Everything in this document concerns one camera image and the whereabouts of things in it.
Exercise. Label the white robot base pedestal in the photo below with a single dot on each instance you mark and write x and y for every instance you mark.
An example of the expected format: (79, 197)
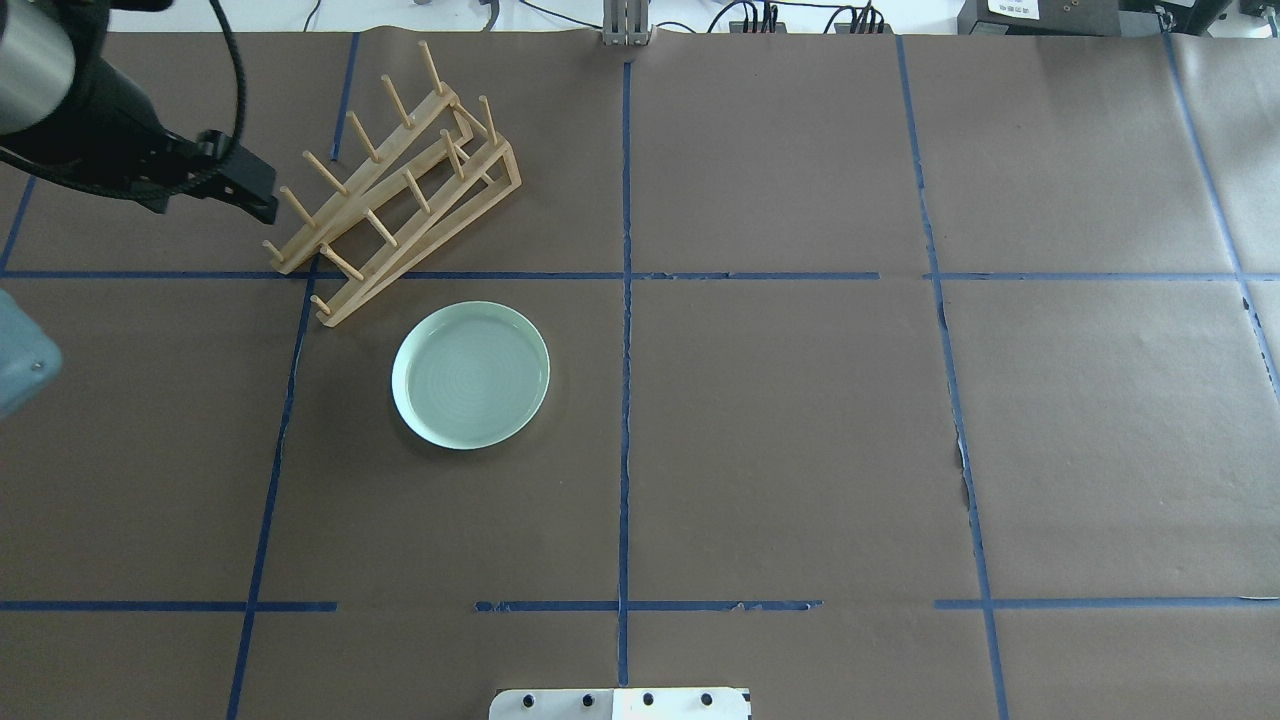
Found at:
(623, 703)

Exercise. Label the light green round plate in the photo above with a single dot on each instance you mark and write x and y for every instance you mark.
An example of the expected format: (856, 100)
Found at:
(470, 375)

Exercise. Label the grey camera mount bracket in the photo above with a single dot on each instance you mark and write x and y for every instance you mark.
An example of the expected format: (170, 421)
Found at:
(626, 23)

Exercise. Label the black equipment box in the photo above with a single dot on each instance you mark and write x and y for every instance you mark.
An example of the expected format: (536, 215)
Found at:
(1055, 18)

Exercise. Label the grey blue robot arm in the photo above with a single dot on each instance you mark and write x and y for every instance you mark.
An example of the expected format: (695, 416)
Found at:
(47, 44)

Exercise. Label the second grey blue robot arm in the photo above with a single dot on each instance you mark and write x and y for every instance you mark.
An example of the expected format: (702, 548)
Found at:
(30, 360)

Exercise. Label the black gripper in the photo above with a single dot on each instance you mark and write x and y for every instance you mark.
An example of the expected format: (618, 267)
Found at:
(103, 112)

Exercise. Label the wooden dish rack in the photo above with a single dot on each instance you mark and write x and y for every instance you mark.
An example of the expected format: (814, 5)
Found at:
(439, 170)

